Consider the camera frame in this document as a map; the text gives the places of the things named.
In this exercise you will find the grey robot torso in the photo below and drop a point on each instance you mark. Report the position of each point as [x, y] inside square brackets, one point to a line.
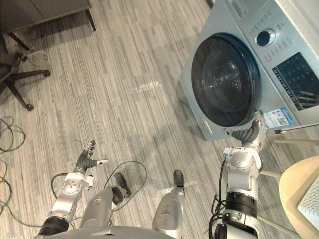
[99, 234]

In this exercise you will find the dark washer display panel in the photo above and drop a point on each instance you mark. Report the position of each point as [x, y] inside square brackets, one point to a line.
[296, 77]

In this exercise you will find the blue white energy label sticker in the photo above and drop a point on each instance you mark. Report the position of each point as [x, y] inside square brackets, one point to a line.
[279, 118]

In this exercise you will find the left silver robot leg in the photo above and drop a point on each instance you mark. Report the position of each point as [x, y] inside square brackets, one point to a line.
[99, 204]

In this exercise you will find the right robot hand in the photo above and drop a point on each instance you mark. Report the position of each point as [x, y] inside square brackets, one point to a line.
[251, 135]

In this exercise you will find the dark wooden cabinet with legs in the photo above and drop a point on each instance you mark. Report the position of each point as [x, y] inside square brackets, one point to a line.
[37, 7]

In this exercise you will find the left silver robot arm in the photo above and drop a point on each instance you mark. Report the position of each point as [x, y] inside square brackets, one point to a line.
[69, 186]

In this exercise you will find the washer detergent drawer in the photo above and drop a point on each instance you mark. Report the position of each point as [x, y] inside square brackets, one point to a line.
[237, 7]

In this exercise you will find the left dark robot foot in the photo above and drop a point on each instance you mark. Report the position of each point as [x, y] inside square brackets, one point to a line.
[122, 180]

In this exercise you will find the silver front-load washing machine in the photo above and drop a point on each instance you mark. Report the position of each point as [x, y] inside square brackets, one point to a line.
[224, 25]

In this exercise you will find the right dark robot foot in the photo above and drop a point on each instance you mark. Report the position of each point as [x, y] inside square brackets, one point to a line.
[178, 176]

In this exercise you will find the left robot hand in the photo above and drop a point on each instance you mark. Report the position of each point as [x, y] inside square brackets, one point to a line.
[84, 161]

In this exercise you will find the dark robot foot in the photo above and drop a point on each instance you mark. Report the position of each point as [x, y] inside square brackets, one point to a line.
[122, 180]
[178, 176]

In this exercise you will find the white floor tape strip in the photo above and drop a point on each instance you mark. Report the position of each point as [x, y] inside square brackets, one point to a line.
[191, 184]
[163, 193]

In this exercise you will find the white perforated laundry basket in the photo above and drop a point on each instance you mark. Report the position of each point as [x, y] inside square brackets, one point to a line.
[310, 201]

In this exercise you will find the black office chair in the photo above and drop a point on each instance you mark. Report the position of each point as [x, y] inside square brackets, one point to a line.
[27, 74]

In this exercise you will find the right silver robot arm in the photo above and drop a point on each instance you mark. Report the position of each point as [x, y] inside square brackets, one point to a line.
[241, 174]

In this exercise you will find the round dark glass washer door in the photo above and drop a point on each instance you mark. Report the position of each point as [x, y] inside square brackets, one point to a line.
[224, 79]

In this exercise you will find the silver washer control knob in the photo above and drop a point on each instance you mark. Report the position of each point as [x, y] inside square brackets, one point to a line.
[265, 37]

